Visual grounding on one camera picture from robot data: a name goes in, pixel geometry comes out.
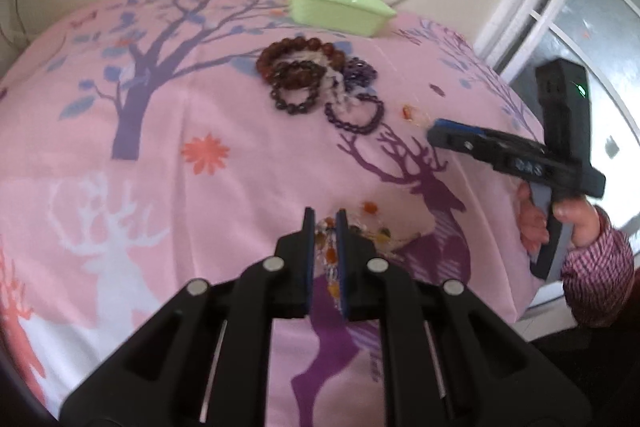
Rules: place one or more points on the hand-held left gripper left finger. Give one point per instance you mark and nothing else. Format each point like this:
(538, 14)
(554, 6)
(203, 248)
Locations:
(308, 237)

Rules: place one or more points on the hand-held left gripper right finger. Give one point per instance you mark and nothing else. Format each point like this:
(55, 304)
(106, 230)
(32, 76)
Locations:
(342, 237)

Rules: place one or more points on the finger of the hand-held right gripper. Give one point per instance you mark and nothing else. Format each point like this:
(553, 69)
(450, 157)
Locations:
(460, 141)

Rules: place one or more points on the green plastic basin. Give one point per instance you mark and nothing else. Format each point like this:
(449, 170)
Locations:
(335, 9)

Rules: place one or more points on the person's right forearm plaid sleeve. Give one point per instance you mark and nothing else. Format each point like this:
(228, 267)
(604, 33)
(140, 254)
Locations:
(600, 277)

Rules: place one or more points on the person's right hand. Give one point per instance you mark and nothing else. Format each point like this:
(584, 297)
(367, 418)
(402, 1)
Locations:
(532, 222)

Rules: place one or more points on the pink printed bed sheet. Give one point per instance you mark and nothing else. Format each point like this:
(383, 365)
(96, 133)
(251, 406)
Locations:
(280, 167)

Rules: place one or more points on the white window frame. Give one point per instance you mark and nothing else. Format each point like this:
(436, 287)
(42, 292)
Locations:
(530, 2)

